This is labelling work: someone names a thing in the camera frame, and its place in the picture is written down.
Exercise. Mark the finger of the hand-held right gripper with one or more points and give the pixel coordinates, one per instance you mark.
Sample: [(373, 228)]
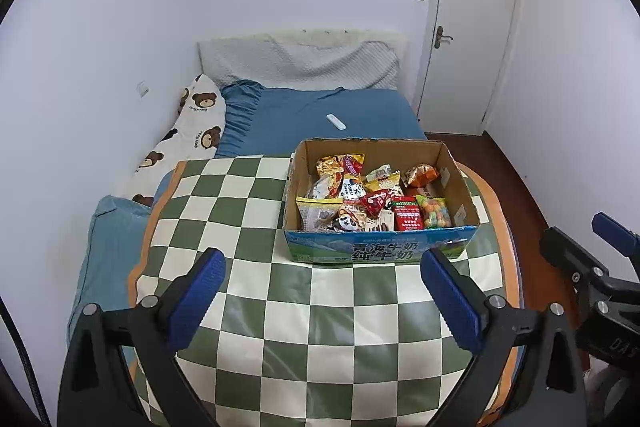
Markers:
[(570, 252), (617, 232)]

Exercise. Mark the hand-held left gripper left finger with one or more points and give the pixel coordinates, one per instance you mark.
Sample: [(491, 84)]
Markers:
[(197, 297)]

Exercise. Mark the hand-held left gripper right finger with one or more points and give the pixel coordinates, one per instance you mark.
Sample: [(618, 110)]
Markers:
[(452, 302)]

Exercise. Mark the cardboard box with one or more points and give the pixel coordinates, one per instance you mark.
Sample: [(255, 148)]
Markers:
[(380, 249)]

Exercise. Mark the colourful candy bag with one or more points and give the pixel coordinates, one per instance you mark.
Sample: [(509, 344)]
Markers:
[(434, 212)]

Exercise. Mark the red green snack box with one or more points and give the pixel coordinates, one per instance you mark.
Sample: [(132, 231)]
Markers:
[(406, 214)]

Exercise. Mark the dark chocolate stick packet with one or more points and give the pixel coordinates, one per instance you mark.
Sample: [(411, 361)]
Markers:
[(382, 222)]

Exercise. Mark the red snack packet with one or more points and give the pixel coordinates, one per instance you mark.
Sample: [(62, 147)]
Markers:
[(377, 202)]

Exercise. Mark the panda print snack packet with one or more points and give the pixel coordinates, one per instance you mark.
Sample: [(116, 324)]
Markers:
[(347, 223)]

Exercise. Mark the brown snack packet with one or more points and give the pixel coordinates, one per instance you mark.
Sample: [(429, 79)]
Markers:
[(420, 174)]

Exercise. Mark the yellow mushroom print snack packet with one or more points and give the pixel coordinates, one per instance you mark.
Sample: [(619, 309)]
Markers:
[(382, 181)]

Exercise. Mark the yellow clear window snack packet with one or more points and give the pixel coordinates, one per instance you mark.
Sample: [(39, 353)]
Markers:
[(312, 214)]

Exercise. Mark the small white snack packet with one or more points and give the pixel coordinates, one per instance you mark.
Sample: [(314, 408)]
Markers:
[(321, 189)]

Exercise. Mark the yellow red noodle packet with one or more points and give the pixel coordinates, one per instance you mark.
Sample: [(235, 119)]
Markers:
[(337, 167)]

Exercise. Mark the green checkered tablecloth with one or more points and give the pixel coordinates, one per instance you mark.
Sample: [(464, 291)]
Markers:
[(325, 332)]

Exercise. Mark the bear print pillow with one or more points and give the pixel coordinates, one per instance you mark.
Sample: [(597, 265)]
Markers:
[(195, 127)]

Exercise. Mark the blue bed sheet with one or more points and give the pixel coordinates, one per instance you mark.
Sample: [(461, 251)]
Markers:
[(300, 117)]

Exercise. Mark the white remote control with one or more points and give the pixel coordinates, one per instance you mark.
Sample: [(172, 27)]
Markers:
[(336, 122)]

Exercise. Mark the white door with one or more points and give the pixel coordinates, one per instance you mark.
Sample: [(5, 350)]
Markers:
[(470, 32)]

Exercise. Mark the grey quilted headboard cushion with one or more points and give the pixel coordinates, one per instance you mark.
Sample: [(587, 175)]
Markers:
[(300, 62)]

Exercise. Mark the white wall socket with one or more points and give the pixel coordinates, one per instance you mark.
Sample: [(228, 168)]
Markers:
[(143, 88)]

